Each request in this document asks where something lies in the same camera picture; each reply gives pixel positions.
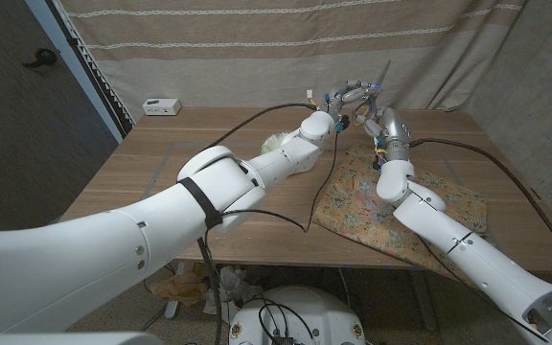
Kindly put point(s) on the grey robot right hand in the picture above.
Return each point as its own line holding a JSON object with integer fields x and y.
{"x": 393, "y": 131}

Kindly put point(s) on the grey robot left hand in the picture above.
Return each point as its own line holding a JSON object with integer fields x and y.
{"x": 348, "y": 93}

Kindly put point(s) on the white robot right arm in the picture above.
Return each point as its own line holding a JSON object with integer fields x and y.
{"x": 472, "y": 259}

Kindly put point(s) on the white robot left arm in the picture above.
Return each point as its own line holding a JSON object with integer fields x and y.
{"x": 137, "y": 249}

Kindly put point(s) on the crumpled white paper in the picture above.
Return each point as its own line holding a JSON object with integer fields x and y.
{"x": 237, "y": 287}

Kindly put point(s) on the crumpled brown paper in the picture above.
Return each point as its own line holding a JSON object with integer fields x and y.
{"x": 180, "y": 287}

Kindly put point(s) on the floral patterned cloth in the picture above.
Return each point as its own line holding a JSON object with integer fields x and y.
{"x": 352, "y": 211}

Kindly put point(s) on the bag of white candies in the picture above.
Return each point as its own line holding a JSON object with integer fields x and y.
{"x": 273, "y": 143}

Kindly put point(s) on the beige striped curtain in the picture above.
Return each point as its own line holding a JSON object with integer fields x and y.
{"x": 209, "y": 48}

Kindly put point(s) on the grey table leg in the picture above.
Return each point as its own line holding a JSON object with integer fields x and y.
{"x": 422, "y": 297}

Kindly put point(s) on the white power strip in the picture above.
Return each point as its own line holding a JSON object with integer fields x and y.
{"x": 161, "y": 106}

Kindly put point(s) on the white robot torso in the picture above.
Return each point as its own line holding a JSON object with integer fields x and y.
{"x": 300, "y": 306}

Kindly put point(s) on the dark wooden door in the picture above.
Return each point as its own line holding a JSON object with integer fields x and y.
{"x": 17, "y": 144}

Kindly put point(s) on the black curtain frame pole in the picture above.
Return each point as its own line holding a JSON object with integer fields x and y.
{"x": 94, "y": 72}

